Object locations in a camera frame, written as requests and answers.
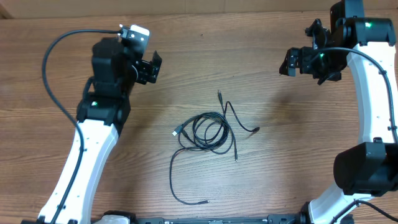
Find black short connector cable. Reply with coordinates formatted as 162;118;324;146
217;90;261;134

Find thin black barrel cable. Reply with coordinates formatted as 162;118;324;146
169;102;238;206

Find black USB cable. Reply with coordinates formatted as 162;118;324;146
172;111;231;152

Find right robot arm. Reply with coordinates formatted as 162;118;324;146
267;0;397;223

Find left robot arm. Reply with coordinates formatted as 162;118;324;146
36;34;162;223

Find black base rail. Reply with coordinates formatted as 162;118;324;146
92;211;311;224

